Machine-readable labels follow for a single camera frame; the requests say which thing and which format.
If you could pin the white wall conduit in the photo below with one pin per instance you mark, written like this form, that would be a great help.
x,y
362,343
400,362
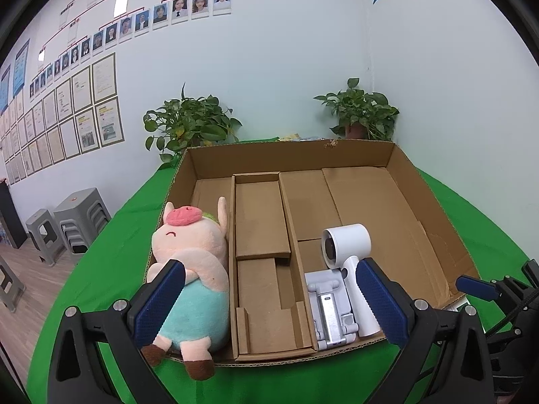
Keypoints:
x,y
369,42

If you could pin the yellow and blue packet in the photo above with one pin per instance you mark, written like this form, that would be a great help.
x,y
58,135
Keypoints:
x,y
292,136

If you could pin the pink pig plush toy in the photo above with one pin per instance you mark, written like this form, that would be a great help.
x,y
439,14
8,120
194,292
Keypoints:
x,y
198,252

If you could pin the row of portrait photos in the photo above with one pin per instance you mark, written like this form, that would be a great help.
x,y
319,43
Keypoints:
x,y
139,21

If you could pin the wall of framed certificates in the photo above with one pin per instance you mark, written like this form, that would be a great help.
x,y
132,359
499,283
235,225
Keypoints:
x,y
75,118

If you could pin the white hair dryer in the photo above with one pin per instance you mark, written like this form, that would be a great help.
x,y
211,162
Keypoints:
x,y
349,235

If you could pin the white printed medicine box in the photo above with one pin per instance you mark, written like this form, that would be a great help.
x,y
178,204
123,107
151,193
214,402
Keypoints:
x,y
461,303

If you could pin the bushy green potted plant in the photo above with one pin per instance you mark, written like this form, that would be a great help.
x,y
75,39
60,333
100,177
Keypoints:
x,y
189,122

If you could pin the stack of grey stools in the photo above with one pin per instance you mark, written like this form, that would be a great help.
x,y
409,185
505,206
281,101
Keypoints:
x,y
80,219

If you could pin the grey plastic stool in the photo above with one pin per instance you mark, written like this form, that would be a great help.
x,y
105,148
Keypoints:
x,y
44,235
10,282

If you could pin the green tablecloth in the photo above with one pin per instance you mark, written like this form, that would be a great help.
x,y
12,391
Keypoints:
x,y
105,269

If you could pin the white phone stand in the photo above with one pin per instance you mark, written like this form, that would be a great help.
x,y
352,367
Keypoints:
x,y
330,303

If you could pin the black cabinet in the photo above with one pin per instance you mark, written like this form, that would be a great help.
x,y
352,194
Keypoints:
x,y
10,214

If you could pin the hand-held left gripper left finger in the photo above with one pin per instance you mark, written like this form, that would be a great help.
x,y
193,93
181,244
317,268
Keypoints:
x,y
160,303

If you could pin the narrow cardboard tray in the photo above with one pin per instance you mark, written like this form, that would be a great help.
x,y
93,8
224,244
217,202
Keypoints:
x,y
261,219

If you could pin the large cardboard box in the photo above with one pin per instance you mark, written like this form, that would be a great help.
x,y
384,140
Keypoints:
x,y
362,193

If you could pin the green plant in brown pot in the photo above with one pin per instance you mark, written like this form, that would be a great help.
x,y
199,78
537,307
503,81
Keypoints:
x,y
362,109

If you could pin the blue wall poster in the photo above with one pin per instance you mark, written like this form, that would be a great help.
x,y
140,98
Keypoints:
x,y
21,67
4,88

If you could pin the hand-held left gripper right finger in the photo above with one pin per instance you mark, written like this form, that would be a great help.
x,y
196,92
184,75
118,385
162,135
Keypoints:
x,y
379,303

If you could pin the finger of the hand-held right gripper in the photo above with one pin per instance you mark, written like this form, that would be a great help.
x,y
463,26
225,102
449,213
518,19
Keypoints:
x,y
478,287

